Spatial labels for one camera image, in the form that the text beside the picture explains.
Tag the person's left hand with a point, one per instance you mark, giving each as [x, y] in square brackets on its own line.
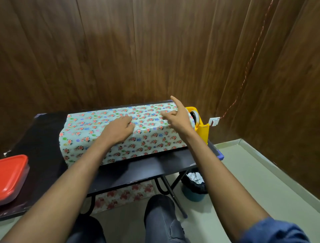
[116, 131]

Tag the person's right hand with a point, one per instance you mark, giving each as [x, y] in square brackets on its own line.
[181, 121]

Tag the person's left thumb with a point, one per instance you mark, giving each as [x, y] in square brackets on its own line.
[130, 127]

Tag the person's right thumb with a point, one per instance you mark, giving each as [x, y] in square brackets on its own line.
[167, 114]

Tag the floral gift-wrapped box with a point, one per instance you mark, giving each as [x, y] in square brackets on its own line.
[147, 140]

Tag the person's left forearm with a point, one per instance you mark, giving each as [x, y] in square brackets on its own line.
[65, 185]

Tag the person's right forearm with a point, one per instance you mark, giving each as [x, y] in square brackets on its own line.
[220, 185]

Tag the clear tape roll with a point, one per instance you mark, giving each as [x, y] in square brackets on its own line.
[195, 117]

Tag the yellow tape dispenser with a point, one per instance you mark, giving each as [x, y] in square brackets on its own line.
[203, 132]

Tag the black folding table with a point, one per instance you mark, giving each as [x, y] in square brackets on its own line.
[140, 172]

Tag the crumpled white paper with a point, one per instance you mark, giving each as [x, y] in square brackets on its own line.
[195, 177]

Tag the floral wrapping paper sheet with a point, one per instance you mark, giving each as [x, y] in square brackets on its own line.
[120, 196]

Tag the blue waste bin black liner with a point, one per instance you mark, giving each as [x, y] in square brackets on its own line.
[193, 194]

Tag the person's right leg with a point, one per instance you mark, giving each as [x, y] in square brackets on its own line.
[161, 220]

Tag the person's leg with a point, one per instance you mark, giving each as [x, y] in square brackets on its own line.
[86, 231]
[161, 220]

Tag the person's left leg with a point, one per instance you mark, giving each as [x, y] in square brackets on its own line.
[86, 231]

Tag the clear container with red lid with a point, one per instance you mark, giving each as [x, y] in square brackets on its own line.
[11, 175]

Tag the white wall plug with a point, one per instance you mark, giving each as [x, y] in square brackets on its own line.
[214, 121]

